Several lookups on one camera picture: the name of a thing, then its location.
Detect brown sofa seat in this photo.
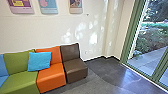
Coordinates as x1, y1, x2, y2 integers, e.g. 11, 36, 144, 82
59, 42, 89, 84

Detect pink wall poster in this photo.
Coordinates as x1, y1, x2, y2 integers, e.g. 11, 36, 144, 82
69, 0, 84, 15

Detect green sofa seat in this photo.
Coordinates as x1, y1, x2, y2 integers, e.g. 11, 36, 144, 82
0, 49, 40, 94

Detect white wall outlet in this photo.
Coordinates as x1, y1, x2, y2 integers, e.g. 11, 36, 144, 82
84, 50, 93, 55

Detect light blue cushion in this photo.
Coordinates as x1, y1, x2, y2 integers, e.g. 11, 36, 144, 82
27, 51, 53, 73

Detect light blue wall poster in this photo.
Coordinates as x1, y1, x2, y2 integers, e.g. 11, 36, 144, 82
37, 0, 59, 15

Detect orange sofa seat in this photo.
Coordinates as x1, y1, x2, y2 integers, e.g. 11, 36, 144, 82
34, 45, 68, 94

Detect green hedge outdoors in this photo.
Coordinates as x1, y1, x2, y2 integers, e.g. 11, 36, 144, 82
135, 22, 168, 55

